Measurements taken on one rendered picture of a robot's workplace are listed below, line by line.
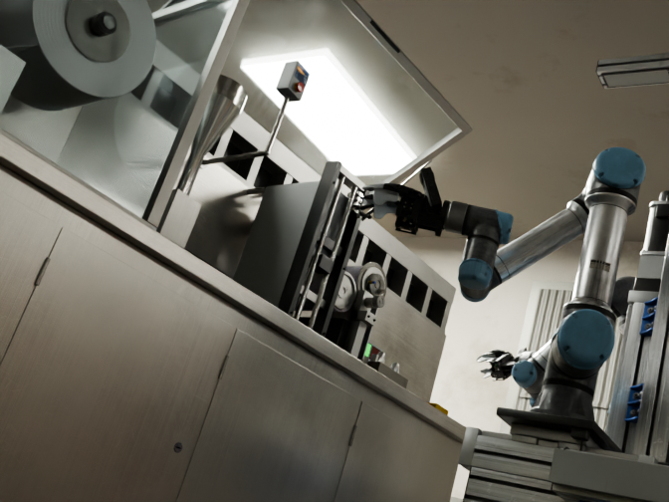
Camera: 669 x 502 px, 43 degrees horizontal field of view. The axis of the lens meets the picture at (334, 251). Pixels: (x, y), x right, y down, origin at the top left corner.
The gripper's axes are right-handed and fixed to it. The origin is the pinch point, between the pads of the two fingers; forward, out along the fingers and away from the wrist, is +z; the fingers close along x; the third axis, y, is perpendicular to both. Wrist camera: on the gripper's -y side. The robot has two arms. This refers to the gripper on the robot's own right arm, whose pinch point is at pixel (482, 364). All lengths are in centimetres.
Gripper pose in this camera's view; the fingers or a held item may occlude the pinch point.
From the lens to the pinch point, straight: 305.1
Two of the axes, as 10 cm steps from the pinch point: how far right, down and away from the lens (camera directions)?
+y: -7.1, 3.1, -6.4
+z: -6.2, 1.6, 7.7
